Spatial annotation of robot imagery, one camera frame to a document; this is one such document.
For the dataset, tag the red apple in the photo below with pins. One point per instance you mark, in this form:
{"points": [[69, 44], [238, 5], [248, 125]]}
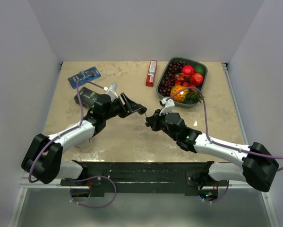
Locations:
{"points": [[188, 70], [197, 79]]}

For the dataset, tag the red leafy fruit cluster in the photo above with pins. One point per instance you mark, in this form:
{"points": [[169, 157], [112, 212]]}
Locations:
{"points": [[182, 80]]}

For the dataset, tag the red apple upper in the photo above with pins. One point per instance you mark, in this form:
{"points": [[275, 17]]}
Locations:
{"points": [[188, 70]]}

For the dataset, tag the orange toy pineapple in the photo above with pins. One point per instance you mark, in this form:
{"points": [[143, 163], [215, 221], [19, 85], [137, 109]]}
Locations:
{"points": [[188, 96]]}

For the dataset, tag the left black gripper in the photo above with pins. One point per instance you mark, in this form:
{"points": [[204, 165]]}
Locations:
{"points": [[128, 109]]}

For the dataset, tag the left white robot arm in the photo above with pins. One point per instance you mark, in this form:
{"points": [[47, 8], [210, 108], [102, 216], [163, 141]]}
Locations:
{"points": [[43, 159]]}

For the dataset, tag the green lime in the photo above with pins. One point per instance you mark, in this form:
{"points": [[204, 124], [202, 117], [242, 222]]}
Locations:
{"points": [[199, 69]]}

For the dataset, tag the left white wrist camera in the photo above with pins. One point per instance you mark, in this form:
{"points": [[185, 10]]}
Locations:
{"points": [[111, 91]]}

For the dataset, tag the red apple lower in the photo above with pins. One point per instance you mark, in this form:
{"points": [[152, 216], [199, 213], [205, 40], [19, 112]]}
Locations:
{"points": [[197, 79]]}

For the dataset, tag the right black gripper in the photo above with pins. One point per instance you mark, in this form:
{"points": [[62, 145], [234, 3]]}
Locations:
{"points": [[155, 119]]}

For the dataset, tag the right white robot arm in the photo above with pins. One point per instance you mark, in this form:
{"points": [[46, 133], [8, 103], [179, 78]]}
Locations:
{"points": [[252, 164]]}

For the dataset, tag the blue blister pack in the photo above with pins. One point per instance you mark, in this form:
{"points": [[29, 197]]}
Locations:
{"points": [[83, 77]]}

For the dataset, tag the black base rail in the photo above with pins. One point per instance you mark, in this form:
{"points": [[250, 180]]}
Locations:
{"points": [[100, 178]]}

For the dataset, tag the red rectangular box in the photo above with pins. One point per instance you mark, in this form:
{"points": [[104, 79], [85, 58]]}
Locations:
{"points": [[151, 73]]}

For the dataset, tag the grey fruit tray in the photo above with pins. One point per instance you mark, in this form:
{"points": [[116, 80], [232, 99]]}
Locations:
{"points": [[191, 63]]}

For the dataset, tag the black headed key bunch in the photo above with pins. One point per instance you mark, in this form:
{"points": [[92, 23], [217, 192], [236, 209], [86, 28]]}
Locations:
{"points": [[146, 121]]}

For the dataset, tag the black padlock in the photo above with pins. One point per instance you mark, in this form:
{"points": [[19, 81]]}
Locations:
{"points": [[142, 110]]}

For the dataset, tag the green black product box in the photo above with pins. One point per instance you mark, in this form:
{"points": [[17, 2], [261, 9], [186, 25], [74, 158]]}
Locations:
{"points": [[87, 97]]}

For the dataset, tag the white tape roll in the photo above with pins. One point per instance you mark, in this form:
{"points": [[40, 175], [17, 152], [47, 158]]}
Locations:
{"points": [[84, 143]]}

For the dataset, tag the dark red grapes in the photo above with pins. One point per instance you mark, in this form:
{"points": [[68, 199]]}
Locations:
{"points": [[168, 78]]}

